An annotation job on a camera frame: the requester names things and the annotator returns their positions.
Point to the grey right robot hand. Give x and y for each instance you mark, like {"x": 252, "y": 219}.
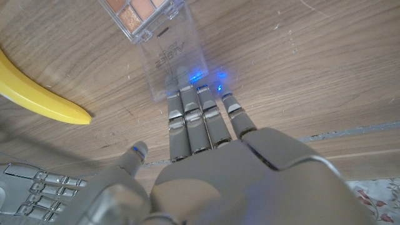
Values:
{"x": 28, "y": 190}

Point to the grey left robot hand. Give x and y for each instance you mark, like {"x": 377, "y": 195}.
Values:
{"x": 250, "y": 187}

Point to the clear eyeshadow palette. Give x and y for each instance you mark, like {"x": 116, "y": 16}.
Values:
{"x": 162, "y": 40}

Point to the yellow toy banana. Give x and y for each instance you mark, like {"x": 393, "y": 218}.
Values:
{"x": 37, "y": 100}

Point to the floral backdrop cloth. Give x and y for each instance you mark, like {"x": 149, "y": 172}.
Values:
{"x": 381, "y": 200}

